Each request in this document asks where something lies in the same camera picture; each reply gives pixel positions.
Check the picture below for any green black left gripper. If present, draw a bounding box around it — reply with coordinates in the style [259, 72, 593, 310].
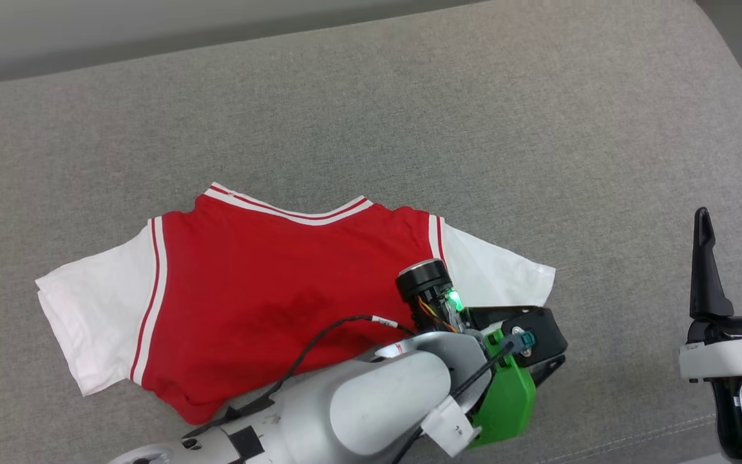
[466, 306, 568, 449]

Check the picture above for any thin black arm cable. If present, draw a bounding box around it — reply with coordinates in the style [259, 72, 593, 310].
[184, 314, 417, 442]
[392, 335, 533, 464]

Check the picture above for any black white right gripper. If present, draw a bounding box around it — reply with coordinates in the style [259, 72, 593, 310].
[679, 206, 742, 382]

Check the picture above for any red and white t-shirt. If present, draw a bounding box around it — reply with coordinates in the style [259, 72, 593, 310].
[35, 182, 557, 426]

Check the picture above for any grey fabric sofa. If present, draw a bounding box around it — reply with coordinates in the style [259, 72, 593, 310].
[0, 0, 742, 464]

